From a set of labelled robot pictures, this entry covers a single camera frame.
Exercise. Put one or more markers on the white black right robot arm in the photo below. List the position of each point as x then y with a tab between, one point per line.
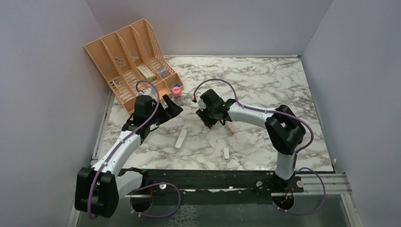
285	131

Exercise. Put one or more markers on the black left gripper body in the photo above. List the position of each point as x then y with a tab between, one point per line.
161	116

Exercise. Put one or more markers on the pink cap glue bottle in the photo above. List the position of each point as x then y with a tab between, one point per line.
177	95

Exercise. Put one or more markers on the clear bag of clips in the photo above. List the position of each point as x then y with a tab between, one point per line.
162	72

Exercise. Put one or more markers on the yellow green box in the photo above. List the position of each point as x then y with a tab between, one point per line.
146	73

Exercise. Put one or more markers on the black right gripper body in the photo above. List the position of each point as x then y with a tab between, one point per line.
207	116

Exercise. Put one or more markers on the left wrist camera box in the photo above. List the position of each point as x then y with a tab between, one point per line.
149	92

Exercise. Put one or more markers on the peach plastic desk organizer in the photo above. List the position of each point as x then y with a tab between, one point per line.
118	54

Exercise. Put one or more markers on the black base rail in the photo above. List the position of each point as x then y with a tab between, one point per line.
187	187

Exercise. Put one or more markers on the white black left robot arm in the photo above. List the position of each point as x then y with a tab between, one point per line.
116	163

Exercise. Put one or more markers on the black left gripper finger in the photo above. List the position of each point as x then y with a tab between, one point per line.
174	111
168	103

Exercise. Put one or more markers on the long white stapler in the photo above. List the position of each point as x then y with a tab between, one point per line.
181	139

